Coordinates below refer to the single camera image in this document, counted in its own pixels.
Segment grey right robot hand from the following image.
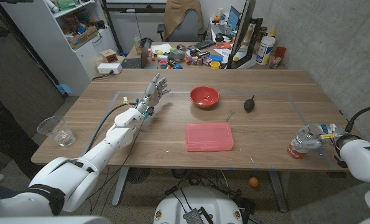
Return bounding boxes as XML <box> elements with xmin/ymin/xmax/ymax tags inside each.
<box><xmin>296</xmin><ymin>123</ymin><xmax>340</xmax><ymax>156</ymax></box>

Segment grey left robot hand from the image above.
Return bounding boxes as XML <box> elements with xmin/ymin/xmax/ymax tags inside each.
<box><xmin>136</xmin><ymin>73</ymin><xmax>172</xmax><ymax>116</ymax></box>

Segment red and white soup can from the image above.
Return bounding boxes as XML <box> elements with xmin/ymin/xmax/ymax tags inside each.
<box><xmin>286</xmin><ymin>132</ymin><xmax>316</xmax><ymax>160</ymax></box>

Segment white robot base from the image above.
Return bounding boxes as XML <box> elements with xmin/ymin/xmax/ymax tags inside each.
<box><xmin>153</xmin><ymin>185</ymin><xmax>244</xmax><ymax>224</ymax></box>

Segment red bowl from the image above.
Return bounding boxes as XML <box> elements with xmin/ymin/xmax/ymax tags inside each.
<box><xmin>189</xmin><ymin>86</ymin><xmax>220</xmax><ymax>109</ymax></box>

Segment pink plastic tray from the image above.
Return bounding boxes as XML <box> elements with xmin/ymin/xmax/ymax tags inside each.
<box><xmin>185</xmin><ymin>122</ymin><xmax>235</xmax><ymax>152</ymax></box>

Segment clear glass cup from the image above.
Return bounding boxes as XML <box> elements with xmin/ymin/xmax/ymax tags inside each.
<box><xmin>36</xmin><ymin>115</ymin><xmax>76</xmax><ymax>147</ymax></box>

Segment black laptop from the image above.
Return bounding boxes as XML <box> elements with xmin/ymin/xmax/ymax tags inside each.
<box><xmin>121</xmin><ymin>37</ymin><xmax>151</xmax><ymax>70</ymax></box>

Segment wooden desk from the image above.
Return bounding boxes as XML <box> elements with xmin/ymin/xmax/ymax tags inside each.
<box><xmin>125</xmin><ymin>41</ymin><xmax>287</xmax><ymax>70</ymax></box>

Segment grey tape roll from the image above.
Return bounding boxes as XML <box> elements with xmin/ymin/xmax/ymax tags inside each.
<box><xmin>169</xmin><ymin>49</ymin><xmax>186</xmax><ymax>61</ymax></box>

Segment white power strip box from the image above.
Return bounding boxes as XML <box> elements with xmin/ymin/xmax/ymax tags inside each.
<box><xmin>96</xmin><ymin>63</ymin><xmax>123</xmax><ymax>75</ymax></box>

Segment clear bottle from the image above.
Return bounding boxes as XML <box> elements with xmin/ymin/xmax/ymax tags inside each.
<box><xmin>133</xmin><ymin>33</ymin><xmax>142</xmax><ymax>55</ymax></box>

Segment small wooden box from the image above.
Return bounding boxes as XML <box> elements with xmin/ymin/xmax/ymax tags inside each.
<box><xmin>99</xmin><ymin>49</ymin><xmax>118</xmax><ymax>64</ymax></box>

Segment grey metal table leg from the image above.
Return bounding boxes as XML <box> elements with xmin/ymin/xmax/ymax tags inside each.
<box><xmin>267</xmin><ymin>170</ymin><xmax>289</xmax><ymax>213</ymax></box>
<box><xmin>111</xmin><ymin>167</ymin><xmax>130</xmax><ymax>207</ymax></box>

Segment black keyboard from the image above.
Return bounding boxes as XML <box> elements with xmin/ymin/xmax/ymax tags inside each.
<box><xmin>193</xmin><ymin>39</ymin><xmax>216</xmax><ymax>50</ymax></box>

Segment grey office chair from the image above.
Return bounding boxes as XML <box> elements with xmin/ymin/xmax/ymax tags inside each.
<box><xmin>156</xmin><ymin>8</ymin><xmax>208</xmax><ymax>43</ymax></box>

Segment black round grille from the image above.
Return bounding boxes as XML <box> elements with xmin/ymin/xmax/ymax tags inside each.
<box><xmin>127</xmin><ymin>167</ymin><xmax>150</xmax><ymax>185</ymax></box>

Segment brown chair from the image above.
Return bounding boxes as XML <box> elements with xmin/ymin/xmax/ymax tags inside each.
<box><xmin>163</xmin><ymin>0</ymin><xmax>205</xmax><ymax>41</ymax></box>

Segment black rubber air blower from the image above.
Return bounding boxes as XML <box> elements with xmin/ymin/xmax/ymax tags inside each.
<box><xmin>243</xmin><ymin>95</ymin><xmax>256</xmax><ymax>113</ymax></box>

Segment black headphones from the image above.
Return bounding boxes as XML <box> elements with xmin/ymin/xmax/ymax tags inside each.
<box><xmin>215</xmin><ymin>32</ymin><xmax>233</xmax><ymax>44</ymax></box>

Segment cardboard box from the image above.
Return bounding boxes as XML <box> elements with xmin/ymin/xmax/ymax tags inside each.
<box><xmin>68</xmin><ymin>25</ymin><xmax>99</xmax><ymax>50</ymax></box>

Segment white shelf unit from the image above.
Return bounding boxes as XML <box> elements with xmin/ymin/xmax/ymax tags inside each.
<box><xmin>0</xmin><ymin>0</ymin><xmax>119</xmax><ymax>96</ymax></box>

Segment blue tablet screen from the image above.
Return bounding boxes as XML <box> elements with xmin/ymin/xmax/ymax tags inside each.
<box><xmin>227</xmin><ymin>5</ymin><xmax>241</xmax><ymax>31</ymax></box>

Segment black computer monitor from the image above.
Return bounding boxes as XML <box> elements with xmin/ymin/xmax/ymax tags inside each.
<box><xmin>226</xmin><ymin>0</ymin><xmax>264</xmax><ymax>70</ymax></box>

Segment white canister with blue label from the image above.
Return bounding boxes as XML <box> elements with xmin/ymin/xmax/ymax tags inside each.
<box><xmin>255</xmin><ymin>35</ymin><xmax>276</xmax><ymax>65</ymax></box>

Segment person in black trousers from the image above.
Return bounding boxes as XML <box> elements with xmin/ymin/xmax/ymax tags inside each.
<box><xmin>0</xmin><ymin>85</ymin><xmax>44</xmax><ymax>184</ymax></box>

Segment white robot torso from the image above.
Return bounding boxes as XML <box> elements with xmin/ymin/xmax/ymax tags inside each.
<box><xmin>0</xmin><ymin>215</ymin><xmax>113</xmax><ymax>224</ymax></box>

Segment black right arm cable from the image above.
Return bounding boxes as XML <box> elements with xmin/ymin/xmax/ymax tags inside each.
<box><xmin>345</xmin><ymin>103</ymin><xmax>370</xmax><ymax>133</ymax></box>

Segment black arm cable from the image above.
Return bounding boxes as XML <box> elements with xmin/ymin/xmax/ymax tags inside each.
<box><xmin>345</xmin><ymin>103</ymin><xmax>370</xmax><ymax>133</ymax></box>
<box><xmin>86</xmin><ymin>102</ymin><xmax>139</xmax><ymax>153</ymax></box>

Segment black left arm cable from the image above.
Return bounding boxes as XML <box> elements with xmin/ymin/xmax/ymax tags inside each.
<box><xmin>86</xmin><ymin>102</ymin><xmax>139</xmax><ymax>153</ymax></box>

